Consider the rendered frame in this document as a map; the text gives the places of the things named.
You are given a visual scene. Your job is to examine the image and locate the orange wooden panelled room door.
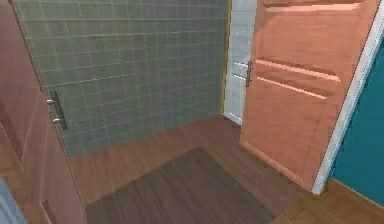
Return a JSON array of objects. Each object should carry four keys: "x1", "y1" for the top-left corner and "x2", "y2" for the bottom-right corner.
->
[{"x1": 239, "y1": 0, "x2": 382, "y2": 193}]

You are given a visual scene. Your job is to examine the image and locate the reddish brown wooden room door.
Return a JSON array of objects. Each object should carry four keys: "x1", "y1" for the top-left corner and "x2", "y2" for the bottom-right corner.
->
[{"x1": 0, "y1": 0, "x2": 88, "y2": 224}]

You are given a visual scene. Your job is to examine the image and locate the dark bar door handle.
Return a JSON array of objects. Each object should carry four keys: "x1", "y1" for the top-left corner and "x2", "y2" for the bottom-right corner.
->
[
  {"x1": 46, "y1": 90, "x2": 69, "y2": 131},
  {"x1": 245, "y1": 60, "x2": 254, "y2": 88}
]

